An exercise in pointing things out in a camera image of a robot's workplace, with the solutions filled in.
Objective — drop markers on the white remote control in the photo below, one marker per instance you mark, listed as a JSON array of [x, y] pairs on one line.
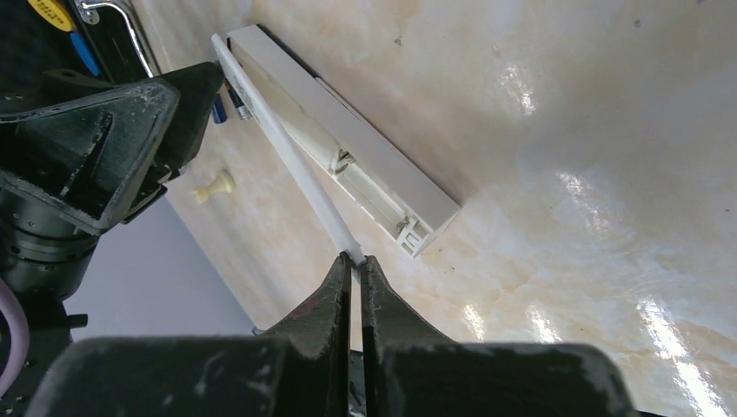
[[300, 110]]

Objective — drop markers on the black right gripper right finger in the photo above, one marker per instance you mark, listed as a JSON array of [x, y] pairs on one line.
[[413, 369]]

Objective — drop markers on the black poker chip case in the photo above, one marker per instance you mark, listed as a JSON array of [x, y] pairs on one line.
[[69, 49]]

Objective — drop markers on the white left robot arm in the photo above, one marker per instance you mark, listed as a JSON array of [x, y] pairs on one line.
[[43, 262]]

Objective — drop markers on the black battery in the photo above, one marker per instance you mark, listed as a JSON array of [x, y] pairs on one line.
[[240, 107]]

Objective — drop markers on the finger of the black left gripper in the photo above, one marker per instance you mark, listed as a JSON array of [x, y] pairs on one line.
[[197, 86], [84, 159]]

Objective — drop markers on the yellow poker chip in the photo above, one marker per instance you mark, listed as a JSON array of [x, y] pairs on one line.
[[54, 13]]

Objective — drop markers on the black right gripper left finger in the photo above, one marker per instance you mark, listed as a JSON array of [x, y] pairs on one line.
[[298, 367]]

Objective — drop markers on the blue poker chip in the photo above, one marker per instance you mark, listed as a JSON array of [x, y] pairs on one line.
[[84, 53]]

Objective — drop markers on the cream chess pawn on table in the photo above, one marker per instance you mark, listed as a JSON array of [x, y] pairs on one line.
[[223, 183]]

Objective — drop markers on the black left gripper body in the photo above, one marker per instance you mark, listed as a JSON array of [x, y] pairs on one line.
[[152, 188]]

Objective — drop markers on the white battery cover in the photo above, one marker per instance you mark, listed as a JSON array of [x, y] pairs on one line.
[[292, 229]]

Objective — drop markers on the blue purple battery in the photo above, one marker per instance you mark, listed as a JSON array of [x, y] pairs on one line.
[[218, 113]]

